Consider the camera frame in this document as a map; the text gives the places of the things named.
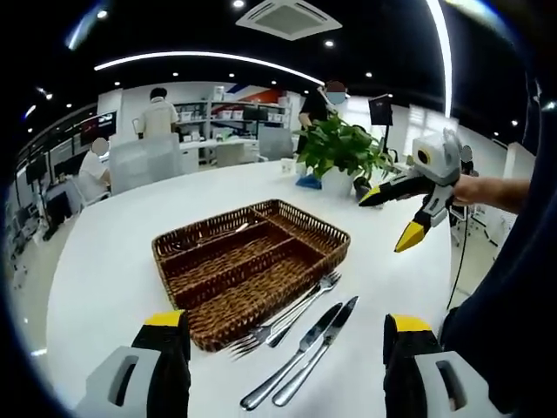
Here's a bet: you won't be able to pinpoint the curved ceiling light strip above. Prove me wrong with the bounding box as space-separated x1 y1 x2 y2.
93 51 326 86

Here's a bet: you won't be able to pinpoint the white counter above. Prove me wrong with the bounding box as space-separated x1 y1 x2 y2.
178 138 262 169

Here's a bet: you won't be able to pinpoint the wall display screen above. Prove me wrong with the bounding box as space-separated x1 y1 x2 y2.
77 110 118 147

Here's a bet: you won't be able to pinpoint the grey plastic part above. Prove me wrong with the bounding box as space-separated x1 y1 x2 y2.
352 174 379 209

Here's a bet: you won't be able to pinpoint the person's dark blue clothing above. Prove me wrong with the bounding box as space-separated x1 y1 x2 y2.
439 64 557 418

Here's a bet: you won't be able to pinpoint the ceiling air conditioner vent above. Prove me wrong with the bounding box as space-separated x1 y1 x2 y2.
234 0 345 43

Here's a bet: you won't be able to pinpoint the white storage shelves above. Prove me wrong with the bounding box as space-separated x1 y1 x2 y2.
172 84 293 145

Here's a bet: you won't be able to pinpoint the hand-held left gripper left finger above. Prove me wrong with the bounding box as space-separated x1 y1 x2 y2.
74 308 192 418

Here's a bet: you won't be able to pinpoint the white plant pot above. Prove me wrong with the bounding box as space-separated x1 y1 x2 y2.
320 167 356 197

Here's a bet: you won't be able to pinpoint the silver fork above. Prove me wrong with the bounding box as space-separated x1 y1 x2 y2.
225 282 321 361
265 270 343 348

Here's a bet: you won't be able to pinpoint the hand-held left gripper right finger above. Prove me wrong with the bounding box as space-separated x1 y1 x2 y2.
381 313 501 418

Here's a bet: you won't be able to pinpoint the person's right hand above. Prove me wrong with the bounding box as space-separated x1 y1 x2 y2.
451 173 482 208

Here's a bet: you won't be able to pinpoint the black monitor on stand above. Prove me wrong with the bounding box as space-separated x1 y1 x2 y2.
367 93 399 165

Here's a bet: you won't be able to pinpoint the green leafy plant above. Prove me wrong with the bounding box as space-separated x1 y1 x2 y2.
295 115 395 192

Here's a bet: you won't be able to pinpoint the grey mesh office chair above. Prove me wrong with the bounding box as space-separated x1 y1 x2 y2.
258 125 293 161

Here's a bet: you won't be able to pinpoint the blue cloth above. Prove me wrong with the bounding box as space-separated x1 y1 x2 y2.
295 173 323 191

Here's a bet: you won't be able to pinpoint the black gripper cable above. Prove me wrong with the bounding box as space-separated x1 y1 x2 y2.
446 204 473 310

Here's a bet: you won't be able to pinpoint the brown wicker storage basket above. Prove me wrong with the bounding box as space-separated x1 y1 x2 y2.
151 199 352 354

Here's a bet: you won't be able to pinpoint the white mesh office chair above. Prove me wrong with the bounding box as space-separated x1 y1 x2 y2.
108 132 185 195

